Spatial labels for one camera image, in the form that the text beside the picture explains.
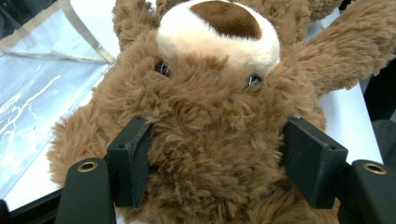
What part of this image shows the white table cover sheet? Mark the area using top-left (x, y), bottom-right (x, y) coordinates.
top-left (3, 0), bottom-right (385, 224)

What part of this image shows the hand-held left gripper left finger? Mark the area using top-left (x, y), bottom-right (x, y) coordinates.
top-left (106, 115), bottom-right (153, 209)

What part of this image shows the clear plastic bag beige trim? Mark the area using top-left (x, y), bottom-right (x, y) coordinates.
top-left (0, 0), bottom-right (116, 200)

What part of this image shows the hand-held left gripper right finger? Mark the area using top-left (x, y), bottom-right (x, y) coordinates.
top-left (281, 116), bottom-right (349, 209)

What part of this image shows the brown teddy bear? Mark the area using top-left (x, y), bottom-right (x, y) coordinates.
top-left (46, 0), bottom-right (396, 224)

